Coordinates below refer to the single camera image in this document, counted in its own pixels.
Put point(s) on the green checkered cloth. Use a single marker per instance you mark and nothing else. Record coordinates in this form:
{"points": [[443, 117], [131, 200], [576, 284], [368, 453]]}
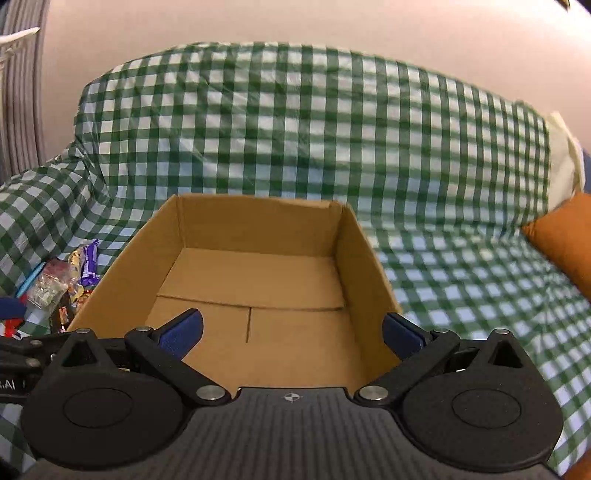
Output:
{"points": [[323, 138]]}

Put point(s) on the clear candy packet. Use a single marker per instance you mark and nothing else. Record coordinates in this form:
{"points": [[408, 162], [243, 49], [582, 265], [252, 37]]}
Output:
{"points": [[46, 288]]}

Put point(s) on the grey curtain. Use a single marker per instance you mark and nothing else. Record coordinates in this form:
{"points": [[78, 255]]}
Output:
{"points": [[21, 115]]}

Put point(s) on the purple candy packet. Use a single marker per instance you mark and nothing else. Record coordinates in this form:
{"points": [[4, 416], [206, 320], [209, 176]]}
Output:
{"points": [[90, 263]]}

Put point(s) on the brown cardboard box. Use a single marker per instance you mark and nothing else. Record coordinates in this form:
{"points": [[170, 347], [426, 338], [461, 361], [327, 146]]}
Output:
{"points": [[258, 286]]}

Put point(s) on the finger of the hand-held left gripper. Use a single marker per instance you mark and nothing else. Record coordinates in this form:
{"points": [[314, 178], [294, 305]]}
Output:
{"points": [[27, 353]]}

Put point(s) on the gold wrapper snack packet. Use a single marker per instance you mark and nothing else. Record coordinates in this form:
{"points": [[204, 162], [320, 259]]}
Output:
{"points": [[74, 265]]}

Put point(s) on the blue cushion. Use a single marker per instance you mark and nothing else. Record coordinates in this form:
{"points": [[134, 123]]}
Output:
{"points": [[587, 173]]}

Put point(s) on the dark brown snack packet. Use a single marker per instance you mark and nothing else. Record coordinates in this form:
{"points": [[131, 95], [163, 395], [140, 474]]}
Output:
{"points": [[61, 314]]}

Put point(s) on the white plastic rack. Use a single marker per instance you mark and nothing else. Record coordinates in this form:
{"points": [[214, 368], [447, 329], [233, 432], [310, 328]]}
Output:
{"points": [[14, 44]]}

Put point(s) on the orange cushion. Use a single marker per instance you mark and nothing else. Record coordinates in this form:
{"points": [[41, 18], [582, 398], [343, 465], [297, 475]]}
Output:
{"points": [[563, 240]]}

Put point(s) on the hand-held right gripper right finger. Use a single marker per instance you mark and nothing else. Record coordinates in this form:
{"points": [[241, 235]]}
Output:
{"points": [[400, 333]]}

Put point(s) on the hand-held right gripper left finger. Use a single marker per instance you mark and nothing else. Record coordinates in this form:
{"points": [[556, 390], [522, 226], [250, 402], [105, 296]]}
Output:
{"points": [[183, 330]]}

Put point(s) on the cream cloth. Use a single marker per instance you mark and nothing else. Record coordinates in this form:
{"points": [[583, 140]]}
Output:
{"points": [[565, 157]]}

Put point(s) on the red snack packet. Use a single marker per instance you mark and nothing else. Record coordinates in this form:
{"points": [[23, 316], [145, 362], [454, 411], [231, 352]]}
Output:
{"points": [[9, 328]]}

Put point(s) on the cyan snack packet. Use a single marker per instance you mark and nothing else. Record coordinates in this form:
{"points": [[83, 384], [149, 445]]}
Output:
{"points": [[27, 282]]}

